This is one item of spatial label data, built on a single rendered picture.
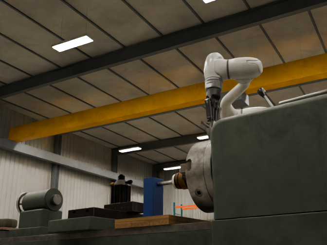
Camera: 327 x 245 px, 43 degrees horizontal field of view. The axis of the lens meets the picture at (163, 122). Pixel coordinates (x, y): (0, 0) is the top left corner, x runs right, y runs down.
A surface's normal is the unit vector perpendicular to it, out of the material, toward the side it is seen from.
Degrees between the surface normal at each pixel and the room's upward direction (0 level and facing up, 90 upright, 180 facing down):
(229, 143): 90
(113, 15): 180
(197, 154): 65
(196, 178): 104
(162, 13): 180
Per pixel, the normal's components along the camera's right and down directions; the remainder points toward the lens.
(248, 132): -0.60, -0.26
